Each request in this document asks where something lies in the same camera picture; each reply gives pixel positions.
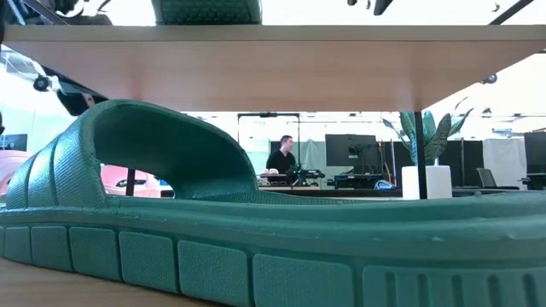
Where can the white plant pot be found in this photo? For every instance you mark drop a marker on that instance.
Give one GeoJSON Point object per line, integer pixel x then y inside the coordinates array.
{"type": "Point", "coordinates": [439, 183]}

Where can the green foam slide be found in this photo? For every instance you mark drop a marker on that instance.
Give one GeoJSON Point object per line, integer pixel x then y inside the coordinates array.
{"type": "Point", "coordinates": [273, 230]}
{"type": "Point", "coordinates": [207, 13]}

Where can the green leafy plant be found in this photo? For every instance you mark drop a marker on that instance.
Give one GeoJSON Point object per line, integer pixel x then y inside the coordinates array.
{"type": "Point", "coordinates": [439, 136]}

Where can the pink foam slide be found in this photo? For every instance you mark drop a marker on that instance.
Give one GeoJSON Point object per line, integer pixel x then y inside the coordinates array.
{"type": "Point", "coordinates": [13, 166]}
{"type": "Point", "coordinates": [115, 179]}

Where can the dark wall picture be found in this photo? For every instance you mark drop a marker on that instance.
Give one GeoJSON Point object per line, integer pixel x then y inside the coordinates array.
{"type": "Point", "coordinates": [13, 143]}

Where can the blue white object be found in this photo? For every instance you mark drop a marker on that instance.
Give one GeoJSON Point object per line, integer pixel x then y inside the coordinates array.
{"type": "Point", "coordinates": [383, 185]}

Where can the black wall camera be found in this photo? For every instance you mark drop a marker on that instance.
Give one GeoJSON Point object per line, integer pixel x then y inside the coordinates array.
{"type": "Point", "coordinates": [41, 83]}

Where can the black computer monitor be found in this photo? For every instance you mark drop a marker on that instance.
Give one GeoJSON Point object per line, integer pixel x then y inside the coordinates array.
{"type": "Point", "coordinates": [350, 149]}

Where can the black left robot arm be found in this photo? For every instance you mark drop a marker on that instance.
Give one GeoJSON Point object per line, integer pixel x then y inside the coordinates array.
{"type": "Point", "coordinates": [81, 100]}

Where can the wooden shelf with black frame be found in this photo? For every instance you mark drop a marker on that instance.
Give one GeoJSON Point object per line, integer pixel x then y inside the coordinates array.
{"type": "Point", "coordinates": [277, 68]}

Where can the black background robot arm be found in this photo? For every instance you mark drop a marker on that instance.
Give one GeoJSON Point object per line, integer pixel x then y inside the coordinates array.
{"type": "Point", "coordinates": [305, 174]}

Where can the dark computer monitor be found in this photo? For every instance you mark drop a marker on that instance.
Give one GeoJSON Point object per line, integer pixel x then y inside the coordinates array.
{"type": "Point", "coordinates": [535, 149]}

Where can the grey office chair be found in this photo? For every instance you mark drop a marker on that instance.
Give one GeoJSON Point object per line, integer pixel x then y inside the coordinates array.
{"type": "Point", "coordinates": [486, 177]}

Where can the person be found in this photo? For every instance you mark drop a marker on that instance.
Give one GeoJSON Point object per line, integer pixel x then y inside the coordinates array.
{"type": "Point", "coordinates": [280, 160]}

